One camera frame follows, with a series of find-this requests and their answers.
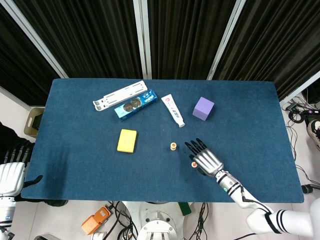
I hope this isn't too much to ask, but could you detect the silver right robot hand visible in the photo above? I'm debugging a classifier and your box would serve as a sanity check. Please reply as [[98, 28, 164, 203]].
[[184, 137, 224, 177]]

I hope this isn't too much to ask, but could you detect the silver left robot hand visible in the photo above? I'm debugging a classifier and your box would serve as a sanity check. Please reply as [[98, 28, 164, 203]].
[[0, 139, 44, 196]]

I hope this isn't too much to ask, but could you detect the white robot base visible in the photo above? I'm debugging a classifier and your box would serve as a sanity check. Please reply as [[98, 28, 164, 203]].
[[122, 201, 193, 240]]

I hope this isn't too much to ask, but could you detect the purple foam cube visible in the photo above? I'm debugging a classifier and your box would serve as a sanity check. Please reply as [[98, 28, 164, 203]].
[[192, 96, 216, 122]]

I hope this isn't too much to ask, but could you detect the dark green block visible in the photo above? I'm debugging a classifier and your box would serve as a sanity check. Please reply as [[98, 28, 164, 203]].
[[178, 201, 192, 216]]

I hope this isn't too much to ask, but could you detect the beige plastic bin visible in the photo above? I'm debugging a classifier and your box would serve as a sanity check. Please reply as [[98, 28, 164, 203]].
[[23, 106, 46, 137]]

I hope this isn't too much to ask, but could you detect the white cream tube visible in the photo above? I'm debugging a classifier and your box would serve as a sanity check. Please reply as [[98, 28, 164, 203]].
[[160, 93, 186, 128]]

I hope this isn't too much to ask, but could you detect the yellow sponge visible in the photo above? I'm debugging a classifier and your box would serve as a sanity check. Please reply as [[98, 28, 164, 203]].
[[116, 128, 138, 153]]

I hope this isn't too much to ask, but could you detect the blue table cloth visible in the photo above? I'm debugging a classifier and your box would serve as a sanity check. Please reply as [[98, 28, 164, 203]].
[[20, 78, 305, 204]]

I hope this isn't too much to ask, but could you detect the blue cookie box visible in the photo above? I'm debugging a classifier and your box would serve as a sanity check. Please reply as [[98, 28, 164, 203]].
[[114, 89, 158, 123]]

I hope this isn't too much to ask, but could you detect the orange foot pedal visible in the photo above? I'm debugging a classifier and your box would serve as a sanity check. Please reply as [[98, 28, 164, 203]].
[[81, 206, 112, 236]]

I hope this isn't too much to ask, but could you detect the white folding stand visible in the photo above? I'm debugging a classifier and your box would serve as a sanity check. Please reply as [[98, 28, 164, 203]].
[[92, 80, 149, 112]]

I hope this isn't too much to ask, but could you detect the beige sneaker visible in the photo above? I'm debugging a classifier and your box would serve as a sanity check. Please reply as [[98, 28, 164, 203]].
[[306, 119, 320, 151]]

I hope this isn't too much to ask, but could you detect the black pleated curtain panel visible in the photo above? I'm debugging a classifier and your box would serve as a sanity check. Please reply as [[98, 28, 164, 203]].
[[212, 0, 320, 101], [0, 4, 62, 107], [147, 0, 231, 80], [12, 0, 145, 80]]

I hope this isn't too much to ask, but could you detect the black box device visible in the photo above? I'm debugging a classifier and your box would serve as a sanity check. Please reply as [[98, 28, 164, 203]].
[[301, 86, 320, 105]]

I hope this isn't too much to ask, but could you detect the right arm wiring cable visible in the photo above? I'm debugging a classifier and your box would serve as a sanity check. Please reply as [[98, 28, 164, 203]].
[[239, 186, 273, 214]]

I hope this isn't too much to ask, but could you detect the black floor cable bundle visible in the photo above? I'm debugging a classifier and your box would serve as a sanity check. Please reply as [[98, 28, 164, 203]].
[[194, 202, 211, 240], [106, 201, 140, 240]]

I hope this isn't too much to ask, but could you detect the black coiled cable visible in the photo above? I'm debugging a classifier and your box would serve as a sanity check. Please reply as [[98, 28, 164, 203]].
[[287, 109, 305, 125]]

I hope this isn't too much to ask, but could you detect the white frame post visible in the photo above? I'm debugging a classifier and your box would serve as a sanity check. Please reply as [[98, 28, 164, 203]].
[[279, 76, 320, 107], [133, 0, 153, 80], [0, 0, 69, 79], [206, 0, 238, 80]]

